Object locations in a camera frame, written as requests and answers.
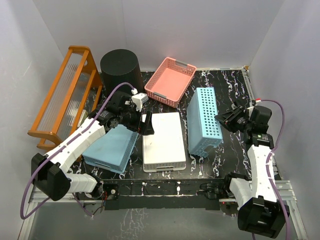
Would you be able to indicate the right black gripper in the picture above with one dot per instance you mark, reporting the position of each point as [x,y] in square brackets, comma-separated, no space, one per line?
[227,120]

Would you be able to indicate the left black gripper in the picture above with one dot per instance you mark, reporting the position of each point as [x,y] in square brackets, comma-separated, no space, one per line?
[145,128]

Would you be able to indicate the white perforated basket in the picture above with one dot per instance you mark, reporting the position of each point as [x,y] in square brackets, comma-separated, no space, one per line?
[164,150]

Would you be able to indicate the dark blue perforated basket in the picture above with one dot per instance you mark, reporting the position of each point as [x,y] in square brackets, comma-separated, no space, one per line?
[203,130]

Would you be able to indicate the light blue perforated basket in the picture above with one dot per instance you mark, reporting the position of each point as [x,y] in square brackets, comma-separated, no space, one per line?
[112,151]

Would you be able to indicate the large black plastic bucket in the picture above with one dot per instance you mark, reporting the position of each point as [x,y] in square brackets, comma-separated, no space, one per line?
[119,66]

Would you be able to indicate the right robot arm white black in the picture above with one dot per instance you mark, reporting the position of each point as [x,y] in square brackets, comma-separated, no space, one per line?
[261,210]

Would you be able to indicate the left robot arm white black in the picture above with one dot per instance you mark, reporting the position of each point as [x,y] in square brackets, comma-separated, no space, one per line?
[49,172]

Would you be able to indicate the pink perforated basket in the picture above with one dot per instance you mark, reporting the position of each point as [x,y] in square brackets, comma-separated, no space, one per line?
[170,81]

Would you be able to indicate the small grey block in rack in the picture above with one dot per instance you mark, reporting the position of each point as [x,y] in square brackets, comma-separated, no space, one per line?
[83,116]

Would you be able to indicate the orange wooden rack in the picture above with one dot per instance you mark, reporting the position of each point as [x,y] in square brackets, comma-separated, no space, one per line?
[76,87]

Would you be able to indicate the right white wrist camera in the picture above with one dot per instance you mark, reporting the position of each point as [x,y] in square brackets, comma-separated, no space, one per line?
[255,102]

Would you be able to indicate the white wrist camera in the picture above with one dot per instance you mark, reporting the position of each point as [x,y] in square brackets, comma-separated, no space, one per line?
[255,102]
[138,99]

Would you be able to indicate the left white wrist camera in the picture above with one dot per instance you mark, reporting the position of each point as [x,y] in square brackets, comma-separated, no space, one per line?
[138,99]

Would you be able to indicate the black front mounting rail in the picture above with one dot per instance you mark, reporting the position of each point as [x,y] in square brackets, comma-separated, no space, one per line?
[164,194]

